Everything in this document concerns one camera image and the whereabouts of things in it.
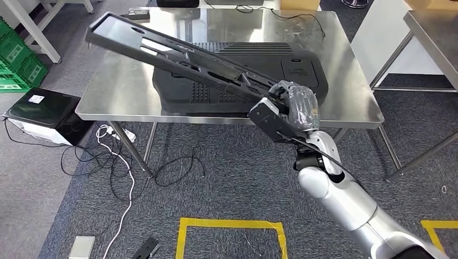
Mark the silver floor outlet box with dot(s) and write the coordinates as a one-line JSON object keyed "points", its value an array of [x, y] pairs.
{"points": [[82, 247]]}

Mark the yellow floor tape outline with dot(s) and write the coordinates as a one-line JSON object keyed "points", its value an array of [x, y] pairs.
{"points": [[440, 224], [229, 224]]}

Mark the black power adapter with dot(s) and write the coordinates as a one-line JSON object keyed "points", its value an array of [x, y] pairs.
{"points": [[139, 14]]}

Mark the stainless steel workbench table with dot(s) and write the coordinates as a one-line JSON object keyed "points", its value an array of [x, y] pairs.
{"points": [[125, 89], [436, 35]]}

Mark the black plastic plate frame part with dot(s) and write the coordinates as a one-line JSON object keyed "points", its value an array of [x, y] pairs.
{"points": [[118, 32]]}

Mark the white frame table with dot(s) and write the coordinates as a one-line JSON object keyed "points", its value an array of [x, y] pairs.
{"points": [[35, 32]]}

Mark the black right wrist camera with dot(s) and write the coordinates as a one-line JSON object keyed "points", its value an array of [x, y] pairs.
{"points": [[266, 119]]}

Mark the green plastic crate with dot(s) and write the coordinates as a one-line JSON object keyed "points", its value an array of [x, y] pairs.
{"points": [[16, 50], [34, 71], [12, 84]]}

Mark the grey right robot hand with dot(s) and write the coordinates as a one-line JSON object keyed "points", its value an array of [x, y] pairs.
{"points": [[304, 107]]}

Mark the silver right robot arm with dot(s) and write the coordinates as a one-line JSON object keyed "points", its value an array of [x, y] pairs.
{"points": [[340, 200]]}

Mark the large black plastic panel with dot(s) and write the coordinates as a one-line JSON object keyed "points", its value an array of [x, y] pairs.
{"points": [[268, 62]]}

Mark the brown cardboard box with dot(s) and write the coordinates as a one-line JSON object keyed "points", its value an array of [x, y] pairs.
{"points": [[300, 4], [433, 3]]}

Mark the white power strip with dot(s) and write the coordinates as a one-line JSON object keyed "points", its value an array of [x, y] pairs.
{"points": [[127, 137]]}

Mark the chrome stanchion post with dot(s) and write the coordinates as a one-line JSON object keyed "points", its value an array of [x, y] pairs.
{"points": [[354, 3]]}

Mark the white panel board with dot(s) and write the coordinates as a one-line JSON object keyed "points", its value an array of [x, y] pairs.
{"points": [[379, 35]]}

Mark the black flat device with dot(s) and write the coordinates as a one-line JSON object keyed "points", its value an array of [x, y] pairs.
{"points": [[232, 2]]}

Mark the black and white box device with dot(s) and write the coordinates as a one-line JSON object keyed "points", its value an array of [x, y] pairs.
{"points": [[43, 110]]}

